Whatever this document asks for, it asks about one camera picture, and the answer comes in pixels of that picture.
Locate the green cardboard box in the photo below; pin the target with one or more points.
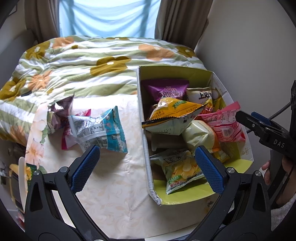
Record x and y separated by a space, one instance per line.
240 153

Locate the yellow orange triangular bag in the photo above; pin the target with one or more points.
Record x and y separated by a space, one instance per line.
172 116

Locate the pink white small bag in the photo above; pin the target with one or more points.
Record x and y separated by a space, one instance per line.
68 139

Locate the green orange snack bag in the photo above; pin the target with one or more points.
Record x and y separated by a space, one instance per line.
198 133

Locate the silver teal snack bag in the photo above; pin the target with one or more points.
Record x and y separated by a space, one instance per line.
104 131

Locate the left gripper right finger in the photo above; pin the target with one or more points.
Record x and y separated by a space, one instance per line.
242 210

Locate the silver corn chip bag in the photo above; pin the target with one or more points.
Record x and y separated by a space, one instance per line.
179 166

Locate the left brown curtain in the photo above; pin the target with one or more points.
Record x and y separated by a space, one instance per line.
42 18

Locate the white orange cheese stick bag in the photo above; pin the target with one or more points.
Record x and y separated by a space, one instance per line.
202 96

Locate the floral striped duvet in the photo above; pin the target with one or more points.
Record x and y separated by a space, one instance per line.
80 67

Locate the brown curtain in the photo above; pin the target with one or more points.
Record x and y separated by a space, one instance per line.
182 21
42 18

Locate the pink snack bag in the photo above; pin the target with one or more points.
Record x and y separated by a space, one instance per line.
224 124

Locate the dark purple silver bag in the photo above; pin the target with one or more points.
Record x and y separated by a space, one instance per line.
58 113

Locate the purple chip bag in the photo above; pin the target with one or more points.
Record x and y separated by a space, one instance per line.
157 89

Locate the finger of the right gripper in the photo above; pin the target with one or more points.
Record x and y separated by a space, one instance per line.
261 121
245 119

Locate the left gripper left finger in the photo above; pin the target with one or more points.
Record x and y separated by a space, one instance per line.
43 220

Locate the grey headboard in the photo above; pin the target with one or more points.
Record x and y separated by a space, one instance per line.
18 46

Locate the person right hand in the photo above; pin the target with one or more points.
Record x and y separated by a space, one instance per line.
266 169

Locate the right brown curtain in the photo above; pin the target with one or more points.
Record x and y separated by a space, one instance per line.
182 21

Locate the blue window cloth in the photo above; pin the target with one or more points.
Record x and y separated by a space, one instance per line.
108 18

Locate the dark green snack packet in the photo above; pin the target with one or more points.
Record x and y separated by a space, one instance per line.
30 169

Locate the white fuzzy sleeve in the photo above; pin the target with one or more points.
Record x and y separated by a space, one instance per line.
277 215

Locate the floral white tablecloth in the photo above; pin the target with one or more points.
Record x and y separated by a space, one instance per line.
116 194

